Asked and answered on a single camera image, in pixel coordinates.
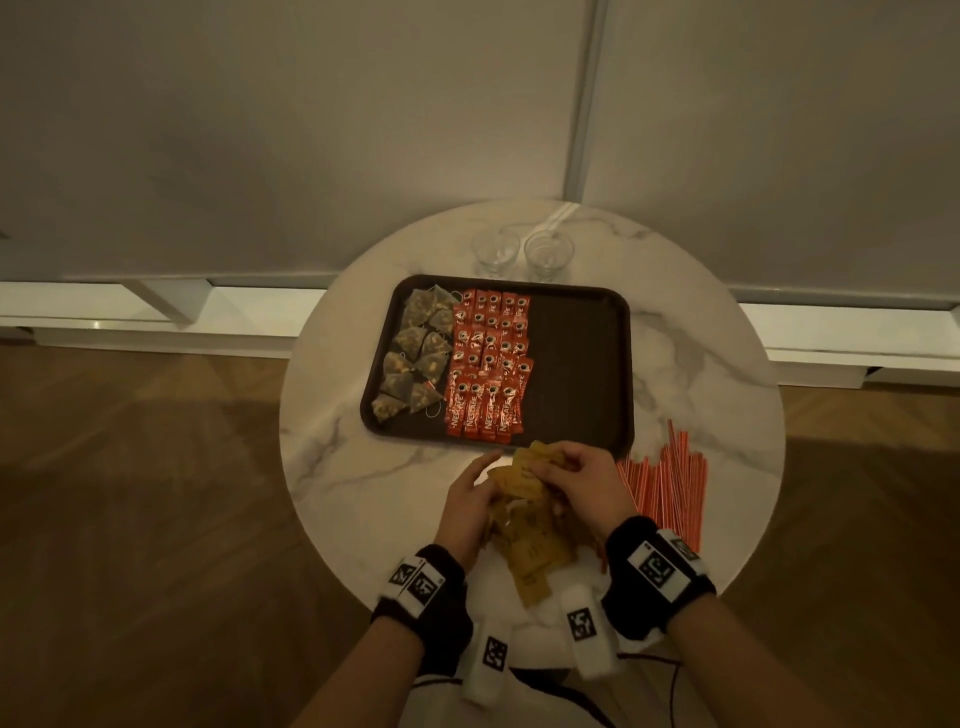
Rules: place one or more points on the person's right hand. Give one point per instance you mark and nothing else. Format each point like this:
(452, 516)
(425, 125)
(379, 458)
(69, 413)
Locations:
(596, 487)

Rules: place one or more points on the person's left hand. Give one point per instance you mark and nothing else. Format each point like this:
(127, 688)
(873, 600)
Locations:
(465, 517)

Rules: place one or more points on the pile of orange stick packets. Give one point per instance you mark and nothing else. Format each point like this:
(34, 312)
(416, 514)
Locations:
(671, 495)

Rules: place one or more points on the pile of yellow sachets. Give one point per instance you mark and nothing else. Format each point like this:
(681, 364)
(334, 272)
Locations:
(536, 547)

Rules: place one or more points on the dark brown tray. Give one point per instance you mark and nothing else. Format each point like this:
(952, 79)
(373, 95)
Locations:
(577, 375)

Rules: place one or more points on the red Nescafe sachets group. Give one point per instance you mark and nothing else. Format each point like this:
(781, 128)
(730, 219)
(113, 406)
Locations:
(487, 375)

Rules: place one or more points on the neat cluster of tea bags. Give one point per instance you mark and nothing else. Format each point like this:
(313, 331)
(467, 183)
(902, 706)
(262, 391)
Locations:
(416, 337)

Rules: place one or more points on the person's left forearm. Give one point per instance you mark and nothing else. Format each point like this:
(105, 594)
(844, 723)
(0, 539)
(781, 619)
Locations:
(360, 682)

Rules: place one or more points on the person's right forearm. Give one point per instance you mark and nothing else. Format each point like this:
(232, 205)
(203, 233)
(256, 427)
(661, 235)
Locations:
(742, 675)

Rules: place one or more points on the person's white trousers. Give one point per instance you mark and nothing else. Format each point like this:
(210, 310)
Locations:
(480, 716)

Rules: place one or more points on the black left wristband with markers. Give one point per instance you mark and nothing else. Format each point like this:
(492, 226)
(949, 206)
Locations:
(446, 630)

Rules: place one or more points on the black wristband with markers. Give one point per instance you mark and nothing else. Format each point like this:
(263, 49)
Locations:
(626, 607)
(446, 630)

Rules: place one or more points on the black right wristband with markers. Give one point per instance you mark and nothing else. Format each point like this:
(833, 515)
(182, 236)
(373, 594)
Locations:
(626, 607)

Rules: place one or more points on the clear glass cup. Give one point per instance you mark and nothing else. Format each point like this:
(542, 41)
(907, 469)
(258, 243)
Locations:
(549, 253)
(495, 251)

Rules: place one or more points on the round white marble table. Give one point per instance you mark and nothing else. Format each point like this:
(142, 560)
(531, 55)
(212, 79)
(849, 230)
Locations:
(150, 315)

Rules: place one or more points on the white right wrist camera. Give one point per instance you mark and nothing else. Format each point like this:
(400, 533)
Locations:
(585, 630)

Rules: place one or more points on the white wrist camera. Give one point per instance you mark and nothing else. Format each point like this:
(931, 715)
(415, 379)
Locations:
(585, 630)
(491, 660)

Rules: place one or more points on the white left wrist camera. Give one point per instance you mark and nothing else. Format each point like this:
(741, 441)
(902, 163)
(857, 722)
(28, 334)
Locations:
(491, 660)

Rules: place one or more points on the perforated metal wall rail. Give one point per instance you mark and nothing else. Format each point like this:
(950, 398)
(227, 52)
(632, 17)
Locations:
(586, 97)

